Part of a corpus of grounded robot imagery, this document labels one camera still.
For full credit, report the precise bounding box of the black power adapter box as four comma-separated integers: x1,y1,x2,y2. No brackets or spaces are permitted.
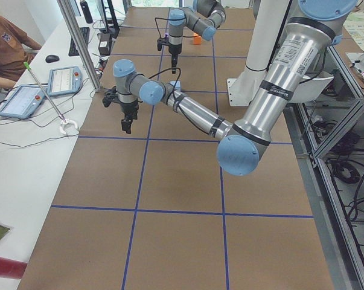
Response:
98,33,112,56

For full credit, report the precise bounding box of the green tipped metal rod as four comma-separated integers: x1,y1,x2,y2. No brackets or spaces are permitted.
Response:
23,62,66,125

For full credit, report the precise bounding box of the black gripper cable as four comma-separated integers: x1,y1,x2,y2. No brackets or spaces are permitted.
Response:
145,67,182,91

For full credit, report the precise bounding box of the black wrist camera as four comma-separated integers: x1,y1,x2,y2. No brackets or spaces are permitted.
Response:
102,86,120,108

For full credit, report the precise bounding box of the orange foam block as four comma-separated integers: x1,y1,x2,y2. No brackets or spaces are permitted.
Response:
192,34,202,45

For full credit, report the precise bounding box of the light blue foam block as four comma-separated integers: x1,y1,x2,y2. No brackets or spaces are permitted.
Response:
170,81,181,91

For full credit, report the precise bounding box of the blue teach pendant far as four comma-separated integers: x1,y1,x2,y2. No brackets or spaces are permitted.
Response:
47,66,82,97

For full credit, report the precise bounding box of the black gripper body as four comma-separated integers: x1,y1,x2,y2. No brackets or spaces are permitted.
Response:
169,43,182,60
120,101,139,121

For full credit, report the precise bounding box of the black water bottle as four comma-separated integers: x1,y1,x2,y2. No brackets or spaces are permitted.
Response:
80,0,93,24

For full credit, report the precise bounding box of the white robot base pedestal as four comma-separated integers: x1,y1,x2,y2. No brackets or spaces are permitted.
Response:
226,0,335,107

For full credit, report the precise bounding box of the black computer mouse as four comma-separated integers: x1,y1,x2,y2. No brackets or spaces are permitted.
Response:
45,54,60,63

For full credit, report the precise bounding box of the aluminium frame post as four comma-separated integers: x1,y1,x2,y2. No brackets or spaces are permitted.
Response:
57,0,101,92

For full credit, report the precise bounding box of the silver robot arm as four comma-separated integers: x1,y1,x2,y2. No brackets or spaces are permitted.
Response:
158,1,226,74
113,1,356,176

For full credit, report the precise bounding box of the blue teach pendant near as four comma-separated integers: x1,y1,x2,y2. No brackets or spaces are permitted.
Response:
0,85,45,120

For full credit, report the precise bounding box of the red cylinder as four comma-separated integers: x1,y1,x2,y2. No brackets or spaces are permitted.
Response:
0,257,27,279

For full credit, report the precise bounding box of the white ring stand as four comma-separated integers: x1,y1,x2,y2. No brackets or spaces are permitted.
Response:
59,119,79,135

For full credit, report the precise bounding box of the black keyboard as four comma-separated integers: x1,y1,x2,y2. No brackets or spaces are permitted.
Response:
68,27,91,57

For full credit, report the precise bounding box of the blue teach pendant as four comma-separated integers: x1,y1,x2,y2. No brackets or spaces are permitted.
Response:
47,66,82,97
0,85,45,120

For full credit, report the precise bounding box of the person in brown shirt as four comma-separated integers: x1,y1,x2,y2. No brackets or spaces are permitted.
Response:
0,16,42,89

